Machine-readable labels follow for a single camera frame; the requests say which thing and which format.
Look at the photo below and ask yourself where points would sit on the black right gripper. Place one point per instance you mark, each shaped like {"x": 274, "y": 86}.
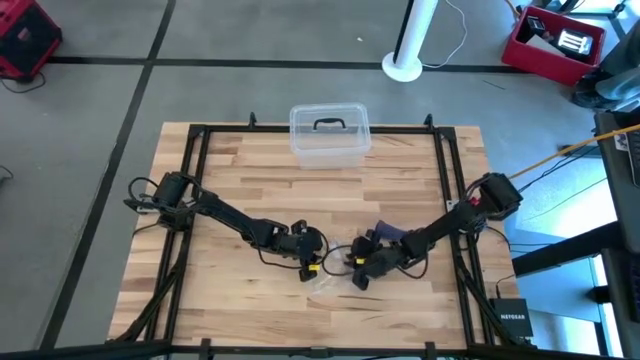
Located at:
{"x": 382, "y": 257}

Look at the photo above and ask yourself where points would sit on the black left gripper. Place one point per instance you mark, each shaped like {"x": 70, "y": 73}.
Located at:
{"x": 302, "y": 245}

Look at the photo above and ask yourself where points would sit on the clear plastic bag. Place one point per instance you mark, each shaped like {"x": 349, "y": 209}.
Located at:
{"x": 327, "y": 285}

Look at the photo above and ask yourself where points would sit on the purple elastic bandage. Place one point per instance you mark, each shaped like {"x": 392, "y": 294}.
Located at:
{"x": 392, "y": 231}

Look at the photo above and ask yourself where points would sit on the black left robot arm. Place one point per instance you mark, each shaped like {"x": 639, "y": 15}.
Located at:
{"x": 225, "y": 215}

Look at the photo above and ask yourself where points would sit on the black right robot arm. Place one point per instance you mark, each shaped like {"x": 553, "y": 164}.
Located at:
{"x": 450, "y": 222}

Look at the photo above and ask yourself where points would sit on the clear plastic storage box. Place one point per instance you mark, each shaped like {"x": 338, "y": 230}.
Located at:
{"x": 330, "y": 160}

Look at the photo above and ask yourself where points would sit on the black Netgear router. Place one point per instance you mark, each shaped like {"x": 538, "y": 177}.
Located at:
{"x": 511, "y": 317}

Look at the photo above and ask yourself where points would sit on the white pole with round base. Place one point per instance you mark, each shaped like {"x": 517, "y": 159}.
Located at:
{"x": 402, "y": 67}

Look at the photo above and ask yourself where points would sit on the black desk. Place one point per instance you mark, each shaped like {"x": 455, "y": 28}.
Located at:
{"x": 612, "y": 200}

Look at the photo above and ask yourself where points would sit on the red plastic crate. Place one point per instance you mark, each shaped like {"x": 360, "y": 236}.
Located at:
{"x": 540, "y": 62}

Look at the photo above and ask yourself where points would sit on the small black device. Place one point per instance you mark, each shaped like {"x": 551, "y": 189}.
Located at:
{"x": 535, "y": 25}

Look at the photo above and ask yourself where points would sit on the silver rectangular device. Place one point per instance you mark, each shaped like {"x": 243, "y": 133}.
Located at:
{"x": 575, "y": 41}

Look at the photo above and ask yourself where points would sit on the person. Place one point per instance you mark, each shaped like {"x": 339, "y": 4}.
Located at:
{"x": 615, "y": 90}

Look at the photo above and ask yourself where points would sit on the red and black case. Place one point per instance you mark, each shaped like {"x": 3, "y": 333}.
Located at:
{"x": 25, "y": 40}

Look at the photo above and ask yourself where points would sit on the black aluminium table frame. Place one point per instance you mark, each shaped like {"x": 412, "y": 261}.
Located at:
{"x": 225, "y": 129}

